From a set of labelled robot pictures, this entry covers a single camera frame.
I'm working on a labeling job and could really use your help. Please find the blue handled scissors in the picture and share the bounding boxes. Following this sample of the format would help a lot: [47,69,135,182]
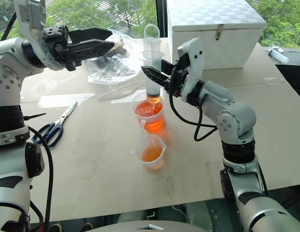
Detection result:
[31,101,79,148]

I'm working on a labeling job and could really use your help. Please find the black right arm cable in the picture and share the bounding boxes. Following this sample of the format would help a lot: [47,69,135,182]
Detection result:
[168,72,218,142]

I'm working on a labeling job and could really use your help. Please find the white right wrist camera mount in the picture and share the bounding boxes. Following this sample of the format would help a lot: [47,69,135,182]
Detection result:
[177,37,204,102]

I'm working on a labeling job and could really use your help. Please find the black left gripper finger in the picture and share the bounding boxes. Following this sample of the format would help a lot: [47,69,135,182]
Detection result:
[68,27,114,45]
[67,39,116,67]

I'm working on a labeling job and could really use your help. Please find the dark window frame post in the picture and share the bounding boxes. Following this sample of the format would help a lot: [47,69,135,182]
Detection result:
[156,0,168,38]

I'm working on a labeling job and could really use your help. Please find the tall clear cup red liquid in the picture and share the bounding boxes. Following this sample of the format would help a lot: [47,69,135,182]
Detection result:
[131,91,166,134]

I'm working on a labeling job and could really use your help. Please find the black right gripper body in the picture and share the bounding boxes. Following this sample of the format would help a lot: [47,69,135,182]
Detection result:
[164,53,191,98]

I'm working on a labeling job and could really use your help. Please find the crumpled clear plastic bag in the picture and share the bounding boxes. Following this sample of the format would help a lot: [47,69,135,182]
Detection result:
[85,29,144,85]

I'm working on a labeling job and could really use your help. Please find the small clear beaker orange liquid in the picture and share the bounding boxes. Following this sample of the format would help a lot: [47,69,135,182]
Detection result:
[130,134,167,171]

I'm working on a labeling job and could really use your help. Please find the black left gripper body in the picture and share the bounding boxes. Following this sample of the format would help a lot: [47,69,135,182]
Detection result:
[42,25,82,72]

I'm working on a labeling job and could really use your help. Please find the metal box latch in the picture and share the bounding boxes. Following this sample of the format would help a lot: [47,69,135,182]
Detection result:
[215,24,225,41]

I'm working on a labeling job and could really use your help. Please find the black side table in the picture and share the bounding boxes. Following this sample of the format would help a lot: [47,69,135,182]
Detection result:
[262,47,300,100]

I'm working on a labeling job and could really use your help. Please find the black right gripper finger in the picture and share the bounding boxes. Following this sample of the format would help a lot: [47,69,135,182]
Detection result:
[140,66,170,88]
[160,59,177,76]

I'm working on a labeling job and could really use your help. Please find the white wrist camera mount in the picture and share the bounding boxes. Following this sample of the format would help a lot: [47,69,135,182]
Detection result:
[14,0,59,71]
[177,37,204,102]

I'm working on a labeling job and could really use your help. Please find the dark rounded shape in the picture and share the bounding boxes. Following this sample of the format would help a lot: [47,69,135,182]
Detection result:
[47,222,64,232]

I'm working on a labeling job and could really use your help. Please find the large clear plastic syringe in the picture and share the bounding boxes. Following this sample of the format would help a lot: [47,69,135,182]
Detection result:
[138,23,165,99]

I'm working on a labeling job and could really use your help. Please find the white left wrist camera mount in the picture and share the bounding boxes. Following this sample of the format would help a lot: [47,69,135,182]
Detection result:
[14,0,59,71]

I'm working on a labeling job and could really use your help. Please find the black cable tie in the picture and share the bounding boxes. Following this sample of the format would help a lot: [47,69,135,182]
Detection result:
[22,113,47,121]

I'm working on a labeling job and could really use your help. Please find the white checkered lidded box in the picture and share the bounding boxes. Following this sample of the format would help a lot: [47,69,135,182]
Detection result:
[166,0,268,71]

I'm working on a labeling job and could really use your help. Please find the small clear syringe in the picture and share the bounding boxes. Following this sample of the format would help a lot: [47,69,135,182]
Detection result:
[268,46,290,65]

